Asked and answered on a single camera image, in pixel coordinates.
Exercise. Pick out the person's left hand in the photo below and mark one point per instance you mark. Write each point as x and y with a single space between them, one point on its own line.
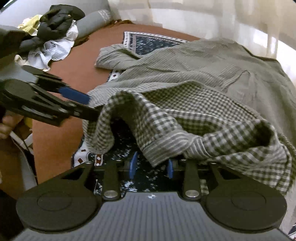
8 123

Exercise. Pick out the grey striped shirt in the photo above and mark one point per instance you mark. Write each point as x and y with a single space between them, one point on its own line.
208 100

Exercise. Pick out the dark patterned rug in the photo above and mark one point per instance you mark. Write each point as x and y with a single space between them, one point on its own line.
143 44

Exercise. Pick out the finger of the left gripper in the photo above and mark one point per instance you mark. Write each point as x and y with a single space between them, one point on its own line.
85 112
53 83

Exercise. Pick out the pile of clothes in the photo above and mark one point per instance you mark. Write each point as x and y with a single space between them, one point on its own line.
51 36

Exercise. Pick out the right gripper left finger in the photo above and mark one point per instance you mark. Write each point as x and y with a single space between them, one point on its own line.
113 170

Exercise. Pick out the white curtain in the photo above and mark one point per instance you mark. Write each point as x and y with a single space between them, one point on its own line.
266 28

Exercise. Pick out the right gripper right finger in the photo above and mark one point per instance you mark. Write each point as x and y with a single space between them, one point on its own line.
191 185

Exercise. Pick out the grey bolster pillow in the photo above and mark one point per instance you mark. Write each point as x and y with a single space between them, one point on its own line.
93 22

